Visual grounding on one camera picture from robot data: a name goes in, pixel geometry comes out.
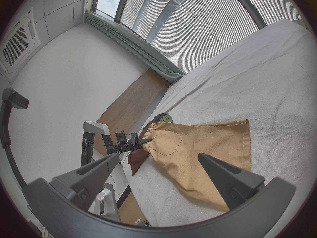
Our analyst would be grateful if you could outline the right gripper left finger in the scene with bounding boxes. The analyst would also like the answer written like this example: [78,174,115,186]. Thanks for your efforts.
[51,153,120,211]

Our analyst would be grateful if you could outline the bed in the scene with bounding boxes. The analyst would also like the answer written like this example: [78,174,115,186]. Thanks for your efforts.
[95,19,317,227]

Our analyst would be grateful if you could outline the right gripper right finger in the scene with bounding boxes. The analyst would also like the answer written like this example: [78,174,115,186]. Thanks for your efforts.
[198,153,266,211]

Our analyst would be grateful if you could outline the brown garment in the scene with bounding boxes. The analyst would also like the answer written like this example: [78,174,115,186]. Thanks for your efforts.
[127,125,151,176]

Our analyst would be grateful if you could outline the window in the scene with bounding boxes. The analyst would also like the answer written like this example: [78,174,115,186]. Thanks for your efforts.
[95,0,307,74]

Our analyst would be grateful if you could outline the tan shorts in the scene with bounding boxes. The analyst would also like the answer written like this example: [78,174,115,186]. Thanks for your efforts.
[142,119,252,211]

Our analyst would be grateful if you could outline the grey-green curtain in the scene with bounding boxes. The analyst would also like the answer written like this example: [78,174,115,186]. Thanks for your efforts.
[85,11,186,82]

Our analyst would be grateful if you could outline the white ceiling air vent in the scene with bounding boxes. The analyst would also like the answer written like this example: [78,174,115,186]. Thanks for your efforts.
[0,8,41,75]

